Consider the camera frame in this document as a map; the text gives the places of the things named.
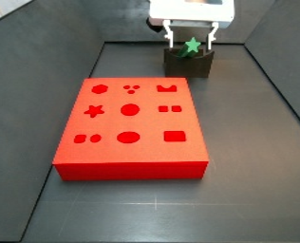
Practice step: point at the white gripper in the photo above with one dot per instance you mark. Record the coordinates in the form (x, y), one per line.
(218, 12)

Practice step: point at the green star-profile bar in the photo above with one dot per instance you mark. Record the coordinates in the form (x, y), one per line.
(189, 49)

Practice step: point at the black curved fixture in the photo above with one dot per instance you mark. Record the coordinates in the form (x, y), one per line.
(191, 67)

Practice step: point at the red shape-sorter box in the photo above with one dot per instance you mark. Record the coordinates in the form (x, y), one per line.
(133, 129)

